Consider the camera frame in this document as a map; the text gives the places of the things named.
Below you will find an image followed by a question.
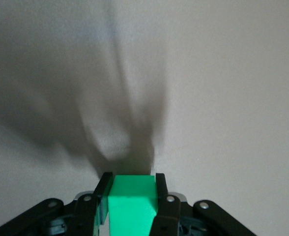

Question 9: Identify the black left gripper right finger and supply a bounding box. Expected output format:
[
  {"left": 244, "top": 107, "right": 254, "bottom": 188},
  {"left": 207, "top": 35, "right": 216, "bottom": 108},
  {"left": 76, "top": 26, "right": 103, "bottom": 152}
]
[{"left": 151, "top": 173, "right": 256, "bottom": 236}]

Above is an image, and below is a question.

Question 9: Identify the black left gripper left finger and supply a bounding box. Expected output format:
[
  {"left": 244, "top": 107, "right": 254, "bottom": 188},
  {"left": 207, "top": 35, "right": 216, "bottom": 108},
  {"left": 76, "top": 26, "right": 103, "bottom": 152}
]
[{"left": 0, "top": 172, "right": 114, "bottom": 236}]

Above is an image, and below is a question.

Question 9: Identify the green cube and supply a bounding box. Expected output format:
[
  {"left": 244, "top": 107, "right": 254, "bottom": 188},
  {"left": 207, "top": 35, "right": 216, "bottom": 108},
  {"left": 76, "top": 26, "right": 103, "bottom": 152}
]
[{"left": 107, "top": 174, "right": 159, "bottom": 236}]

